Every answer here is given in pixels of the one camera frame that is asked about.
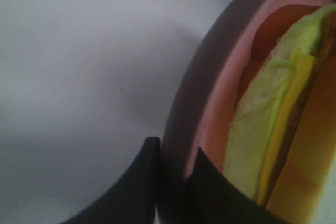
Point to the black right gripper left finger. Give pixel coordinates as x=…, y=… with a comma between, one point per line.
x=132, y=199

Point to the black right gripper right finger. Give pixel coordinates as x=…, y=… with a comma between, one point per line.
x=213, y=199

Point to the white bread sandwich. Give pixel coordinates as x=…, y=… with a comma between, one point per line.
x=280, y=149

